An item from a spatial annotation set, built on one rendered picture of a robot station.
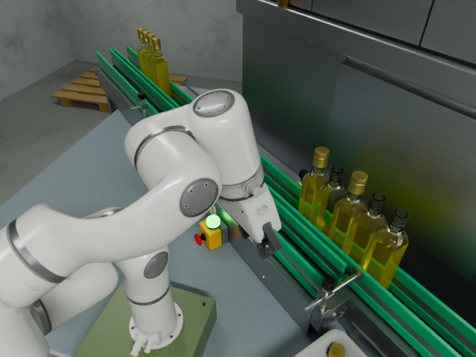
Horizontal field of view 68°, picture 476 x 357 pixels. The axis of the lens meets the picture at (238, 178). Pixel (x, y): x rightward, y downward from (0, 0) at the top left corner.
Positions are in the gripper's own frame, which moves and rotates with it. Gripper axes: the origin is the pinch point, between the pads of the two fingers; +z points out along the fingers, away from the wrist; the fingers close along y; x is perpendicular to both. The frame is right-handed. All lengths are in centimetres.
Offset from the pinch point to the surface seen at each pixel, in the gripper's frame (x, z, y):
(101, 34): -52, 99, 408
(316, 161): -26.4, 11.7, 15.0
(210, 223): -0.6, 34.4, 35.9
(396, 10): -51, -15, 15
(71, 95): 14, 108, 320
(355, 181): -27.0, 9.9, 3.1
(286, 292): -4.9, 37.7, 5.1
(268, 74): -43, 12, 56
